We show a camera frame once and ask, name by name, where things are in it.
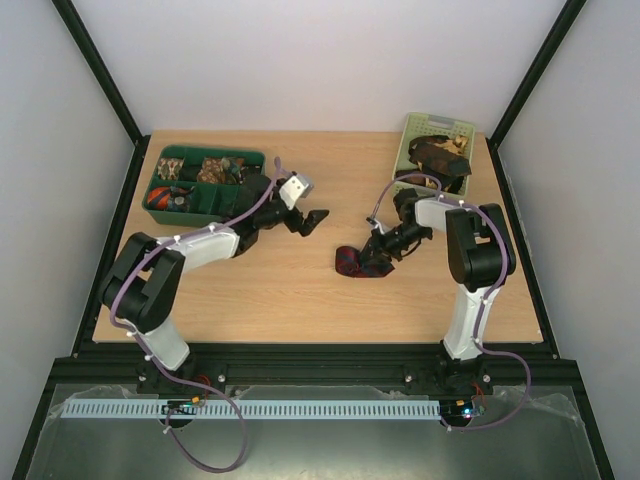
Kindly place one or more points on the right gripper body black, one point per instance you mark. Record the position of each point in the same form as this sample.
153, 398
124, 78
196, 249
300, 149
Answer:
379, 244

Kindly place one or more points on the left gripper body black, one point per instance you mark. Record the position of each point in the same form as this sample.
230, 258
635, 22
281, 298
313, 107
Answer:
267, 220

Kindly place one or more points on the red navy striped tie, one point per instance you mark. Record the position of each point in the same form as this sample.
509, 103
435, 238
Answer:
349, 262

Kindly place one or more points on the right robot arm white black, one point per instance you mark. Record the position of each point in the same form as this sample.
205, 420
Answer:
480, 258

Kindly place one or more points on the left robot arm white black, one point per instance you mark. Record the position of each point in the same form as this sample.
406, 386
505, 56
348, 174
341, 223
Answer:
141, 286

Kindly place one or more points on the pile of brown ties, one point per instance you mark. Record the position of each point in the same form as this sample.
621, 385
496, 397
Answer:
441, 157

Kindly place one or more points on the rolled tie teal brown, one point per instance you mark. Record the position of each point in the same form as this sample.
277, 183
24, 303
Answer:
233, 170

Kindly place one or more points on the rolled tie orange brown pattern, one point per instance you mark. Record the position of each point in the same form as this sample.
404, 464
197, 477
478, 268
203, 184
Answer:
213, 170

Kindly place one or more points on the green compartment tray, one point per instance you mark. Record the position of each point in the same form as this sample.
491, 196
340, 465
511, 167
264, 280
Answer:
212, 202

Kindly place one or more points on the rolled tie grey patterned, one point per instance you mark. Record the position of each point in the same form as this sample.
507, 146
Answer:
180, 199

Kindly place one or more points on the rolled tie brown white pattern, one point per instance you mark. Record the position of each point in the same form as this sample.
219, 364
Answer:
169, 168

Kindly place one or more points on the rolled tie red orange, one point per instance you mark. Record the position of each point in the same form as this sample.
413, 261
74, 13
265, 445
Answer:
159, 198

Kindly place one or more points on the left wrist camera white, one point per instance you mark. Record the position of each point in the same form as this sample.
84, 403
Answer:
294, 188

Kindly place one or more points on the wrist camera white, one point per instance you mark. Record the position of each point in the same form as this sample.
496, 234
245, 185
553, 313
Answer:
376, 225
294, 188

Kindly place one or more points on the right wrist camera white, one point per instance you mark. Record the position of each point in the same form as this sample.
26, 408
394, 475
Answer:
376, 225

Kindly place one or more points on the light blue cable duct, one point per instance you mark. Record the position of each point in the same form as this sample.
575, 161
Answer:
254, 409

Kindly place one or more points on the black aluminium frame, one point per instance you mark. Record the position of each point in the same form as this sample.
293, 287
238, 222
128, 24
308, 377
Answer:
312, 364

